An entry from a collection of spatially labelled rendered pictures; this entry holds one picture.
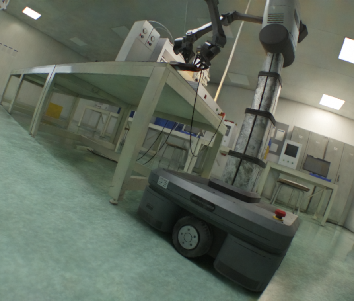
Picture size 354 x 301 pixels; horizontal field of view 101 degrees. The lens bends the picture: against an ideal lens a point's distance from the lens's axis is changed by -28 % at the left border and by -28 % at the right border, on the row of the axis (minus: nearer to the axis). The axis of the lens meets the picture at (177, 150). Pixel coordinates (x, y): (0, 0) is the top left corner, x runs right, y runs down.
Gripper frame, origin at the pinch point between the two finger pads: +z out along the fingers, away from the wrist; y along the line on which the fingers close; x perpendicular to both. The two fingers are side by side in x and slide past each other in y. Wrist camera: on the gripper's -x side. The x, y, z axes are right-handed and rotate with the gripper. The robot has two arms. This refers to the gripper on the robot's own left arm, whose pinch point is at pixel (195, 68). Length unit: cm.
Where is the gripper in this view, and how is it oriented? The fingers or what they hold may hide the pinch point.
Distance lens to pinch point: 129.5
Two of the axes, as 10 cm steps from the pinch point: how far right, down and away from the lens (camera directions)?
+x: 5.5, 7.3, -4.0
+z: -7.1, 6.6, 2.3
